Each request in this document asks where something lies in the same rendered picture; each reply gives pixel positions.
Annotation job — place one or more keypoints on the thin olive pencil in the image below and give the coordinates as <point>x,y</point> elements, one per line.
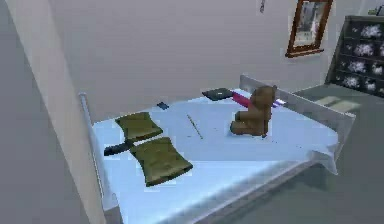
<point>195,126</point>

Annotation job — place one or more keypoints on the small dark blue phone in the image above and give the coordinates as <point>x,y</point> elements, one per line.
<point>162,105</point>

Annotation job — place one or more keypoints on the black laptop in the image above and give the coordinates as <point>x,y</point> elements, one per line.
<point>217,94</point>

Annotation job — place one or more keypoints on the magenta book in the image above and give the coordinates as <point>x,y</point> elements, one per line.
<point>240,99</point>

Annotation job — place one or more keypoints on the olive green pillow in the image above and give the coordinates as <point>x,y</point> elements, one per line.
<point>139,126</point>
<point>160,160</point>

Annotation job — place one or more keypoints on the brown teddy bear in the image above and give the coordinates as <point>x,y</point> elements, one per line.
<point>255,113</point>

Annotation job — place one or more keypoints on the pale blue bed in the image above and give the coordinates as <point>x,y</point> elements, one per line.
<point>216,173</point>

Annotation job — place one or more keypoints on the black remote control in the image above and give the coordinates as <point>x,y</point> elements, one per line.
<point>117,149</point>

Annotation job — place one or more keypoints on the dark shelf with white items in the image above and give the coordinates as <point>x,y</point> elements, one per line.
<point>360,55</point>

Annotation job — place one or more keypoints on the small grey wall fixture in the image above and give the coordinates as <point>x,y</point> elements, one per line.
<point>262,6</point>

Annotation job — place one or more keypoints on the brown framed wall picture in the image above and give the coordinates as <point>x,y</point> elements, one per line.
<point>308,26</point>

